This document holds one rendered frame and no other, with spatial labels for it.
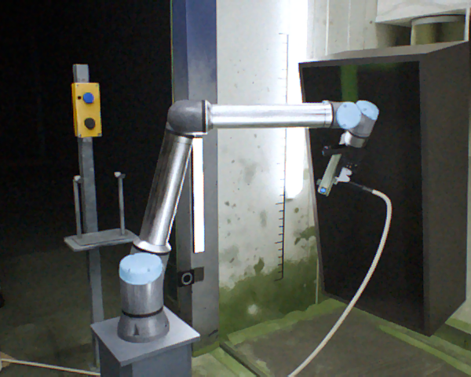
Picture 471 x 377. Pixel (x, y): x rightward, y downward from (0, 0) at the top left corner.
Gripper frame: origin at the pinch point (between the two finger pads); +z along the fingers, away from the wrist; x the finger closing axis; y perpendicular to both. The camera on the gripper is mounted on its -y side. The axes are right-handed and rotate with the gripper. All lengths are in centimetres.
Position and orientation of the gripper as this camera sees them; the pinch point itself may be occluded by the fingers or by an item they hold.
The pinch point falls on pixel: (335, 179)
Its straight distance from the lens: 203.5
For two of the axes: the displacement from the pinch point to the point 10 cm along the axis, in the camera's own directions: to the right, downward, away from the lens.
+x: 3.6, -5.6, 7.5
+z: -1.5, 7.6, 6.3
